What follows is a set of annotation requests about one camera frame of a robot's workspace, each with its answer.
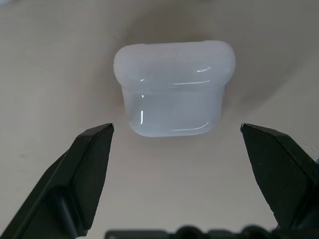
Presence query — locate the white translucent earbud case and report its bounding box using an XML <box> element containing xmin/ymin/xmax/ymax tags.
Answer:
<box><xmin>113</xmin><ymin>39</ymin><xmax>237</xmax><ymax>137</ymax></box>

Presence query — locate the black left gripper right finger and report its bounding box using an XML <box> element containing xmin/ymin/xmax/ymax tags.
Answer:
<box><xmin>239</xmin><ymin>122</ymin><xmax>319</xmax><ymax>237</ymax></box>

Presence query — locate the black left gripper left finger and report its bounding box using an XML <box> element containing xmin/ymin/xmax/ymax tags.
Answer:
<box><xmin>0</xmin><ymin>122</ymin><xmax>115</xmax><ymax>239</ymax></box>

